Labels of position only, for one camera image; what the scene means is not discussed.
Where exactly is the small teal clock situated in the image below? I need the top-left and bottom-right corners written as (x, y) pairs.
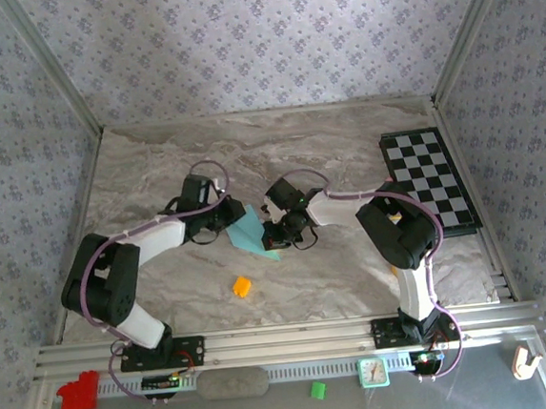
top-left (356, 356), bottom-right (392, 390)

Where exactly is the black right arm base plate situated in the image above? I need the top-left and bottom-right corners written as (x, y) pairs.
top-left (369, 311), bottom-right (461, 350)

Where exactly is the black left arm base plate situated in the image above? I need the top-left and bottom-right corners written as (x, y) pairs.
top-left (117, 333), bottom-right (208, 375)

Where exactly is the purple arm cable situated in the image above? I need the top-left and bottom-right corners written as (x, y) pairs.
top-left (274, 154), bottom-right (469, 395)
top-left (69, 157), bottom-right (250, 409)

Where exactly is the grey oval pad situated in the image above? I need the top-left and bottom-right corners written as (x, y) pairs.
top-left (194, 364), bottom-right (272, 403)

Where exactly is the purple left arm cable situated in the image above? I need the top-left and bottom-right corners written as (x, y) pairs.
top-left (69, 157), bottom-right (250, 409)

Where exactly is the black grey chessboard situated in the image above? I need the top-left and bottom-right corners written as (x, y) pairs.
top-left (376, 123), bottom-right (485, 244)

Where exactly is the aluminium mounting rail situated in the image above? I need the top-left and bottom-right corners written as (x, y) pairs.
top-left (30, 299), bottom-right (546, 382)

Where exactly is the red toy brick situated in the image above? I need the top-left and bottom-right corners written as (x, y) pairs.
top-left (54, 369), bottom-right (103, 409)

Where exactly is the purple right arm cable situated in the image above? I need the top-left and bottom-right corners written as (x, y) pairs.
top-left (274, 154), bottom-right (469, 395)

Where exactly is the slotted grey cable duct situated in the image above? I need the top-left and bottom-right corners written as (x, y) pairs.
top-left (96, 350), bottom-right (415, 399)

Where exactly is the aluminium frame post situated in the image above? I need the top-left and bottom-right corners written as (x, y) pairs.
top-left (0, 0), bottom-right (105, 146)
top-left (421, 0), bottom-right (531, 108)

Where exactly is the wooden hook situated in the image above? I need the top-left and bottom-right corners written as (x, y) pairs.
top-left (511, 342), bottom-right (546, 381)

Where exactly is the teal paper sheet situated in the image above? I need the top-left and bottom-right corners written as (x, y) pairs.
top-left (224, 202), bottom-right (283, 267)

